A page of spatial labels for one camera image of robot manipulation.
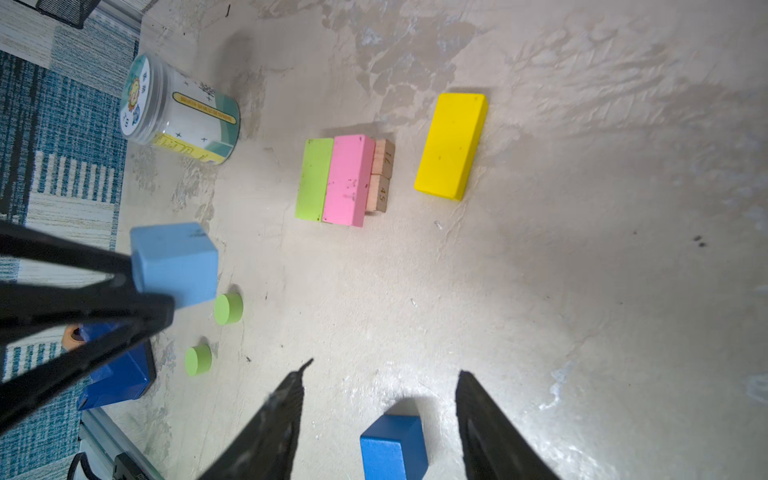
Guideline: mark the lower green cylinder block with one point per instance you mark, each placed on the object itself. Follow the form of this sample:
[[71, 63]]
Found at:
[[198, 360]]

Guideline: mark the round sunflower label jar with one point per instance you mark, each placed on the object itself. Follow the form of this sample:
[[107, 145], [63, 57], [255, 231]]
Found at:
[[164, 108]]

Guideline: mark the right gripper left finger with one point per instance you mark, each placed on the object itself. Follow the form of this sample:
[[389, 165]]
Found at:
[[266, 447]]

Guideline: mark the natural wood block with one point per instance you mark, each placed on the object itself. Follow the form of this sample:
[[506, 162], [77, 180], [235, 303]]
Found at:
[[378, 194], [383, 159]]

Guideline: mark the blue box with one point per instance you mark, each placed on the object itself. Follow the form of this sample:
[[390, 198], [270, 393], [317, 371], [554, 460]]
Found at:
[[127, 377]]

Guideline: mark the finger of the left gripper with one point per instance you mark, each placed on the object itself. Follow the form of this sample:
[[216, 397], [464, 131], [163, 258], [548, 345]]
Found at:
[[24, 243], [110, 318]]

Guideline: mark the yellow wood block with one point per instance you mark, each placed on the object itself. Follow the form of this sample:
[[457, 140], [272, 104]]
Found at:
[[451, 145]]

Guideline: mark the light green rectangular block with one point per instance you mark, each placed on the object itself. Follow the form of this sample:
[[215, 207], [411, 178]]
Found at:
[[314, 177]]

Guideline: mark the light blue cube block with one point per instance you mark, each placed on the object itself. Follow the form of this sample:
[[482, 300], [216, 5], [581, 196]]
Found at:
[[178, 260]]

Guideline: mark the upper green cylinder block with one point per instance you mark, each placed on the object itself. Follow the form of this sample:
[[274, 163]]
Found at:
[[228, 308]]

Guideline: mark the dark blue cube block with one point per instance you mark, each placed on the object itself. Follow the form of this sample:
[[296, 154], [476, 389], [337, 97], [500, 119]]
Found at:
[[393, 447]]

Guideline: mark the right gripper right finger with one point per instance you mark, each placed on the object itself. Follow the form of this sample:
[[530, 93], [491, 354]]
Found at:
[[492, 447]]

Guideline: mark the green cylinder block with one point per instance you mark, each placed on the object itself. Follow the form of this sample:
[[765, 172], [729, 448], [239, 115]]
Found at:
[[198, 360], [228, 308]]

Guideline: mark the pink rectangular block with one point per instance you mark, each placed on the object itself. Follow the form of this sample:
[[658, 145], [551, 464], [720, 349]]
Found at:
[[349, 180]]

